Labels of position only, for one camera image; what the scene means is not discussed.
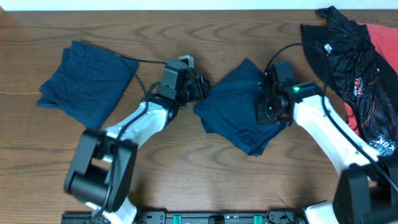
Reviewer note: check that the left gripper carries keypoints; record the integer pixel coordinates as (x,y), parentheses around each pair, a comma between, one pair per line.
(199,88)

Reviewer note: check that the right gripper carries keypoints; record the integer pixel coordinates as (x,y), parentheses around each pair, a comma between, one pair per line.
(262,119)

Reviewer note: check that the dark navy shorts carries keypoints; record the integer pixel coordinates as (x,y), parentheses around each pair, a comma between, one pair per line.
(229,110)

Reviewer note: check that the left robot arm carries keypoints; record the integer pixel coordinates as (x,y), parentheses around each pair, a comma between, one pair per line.
(101,170)

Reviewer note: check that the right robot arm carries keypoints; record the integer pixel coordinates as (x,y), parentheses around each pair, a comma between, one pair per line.
(367,187)

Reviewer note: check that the black printed t-shirt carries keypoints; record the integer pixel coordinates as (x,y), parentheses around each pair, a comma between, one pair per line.
(341,53)

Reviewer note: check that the folded blue shorts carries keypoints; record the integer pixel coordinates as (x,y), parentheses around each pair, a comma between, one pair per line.
(88,83)

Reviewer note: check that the red garment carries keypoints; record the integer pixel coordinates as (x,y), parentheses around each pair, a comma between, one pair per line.
(385,41)

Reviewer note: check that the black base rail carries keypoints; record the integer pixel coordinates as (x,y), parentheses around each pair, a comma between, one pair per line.
(274,216)

